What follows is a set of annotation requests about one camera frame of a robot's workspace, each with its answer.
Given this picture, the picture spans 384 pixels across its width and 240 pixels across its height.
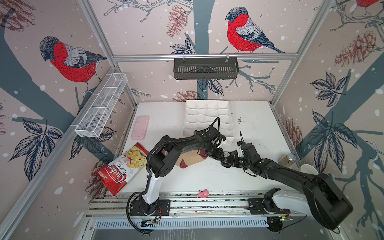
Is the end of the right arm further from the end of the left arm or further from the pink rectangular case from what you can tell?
the pink rectangular case

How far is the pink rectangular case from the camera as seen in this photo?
40.0 inches

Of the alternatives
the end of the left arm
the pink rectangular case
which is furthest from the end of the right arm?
the pink rectangular case
